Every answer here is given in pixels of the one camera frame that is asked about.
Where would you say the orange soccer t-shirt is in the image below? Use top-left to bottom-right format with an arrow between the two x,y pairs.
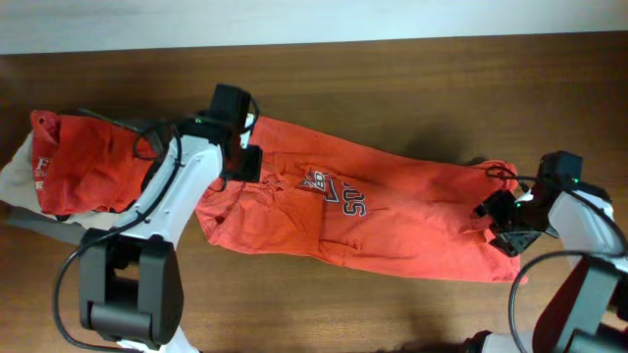
195,117 -> 520,282

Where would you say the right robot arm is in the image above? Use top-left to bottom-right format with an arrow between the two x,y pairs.
462,151 -> 627,353

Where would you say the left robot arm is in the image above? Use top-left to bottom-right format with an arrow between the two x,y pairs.
71,83 -> 262,352

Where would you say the red folded shirt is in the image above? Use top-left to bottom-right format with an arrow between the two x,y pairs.
30,110 -> 157,216

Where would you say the grey folded shirt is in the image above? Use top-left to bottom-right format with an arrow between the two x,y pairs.
5,108 -> 171,246

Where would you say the beige folded shirt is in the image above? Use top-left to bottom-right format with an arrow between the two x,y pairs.
1,132 -> 120,229

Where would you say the left black cable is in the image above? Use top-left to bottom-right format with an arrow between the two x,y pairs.
51,95 -> 261,353

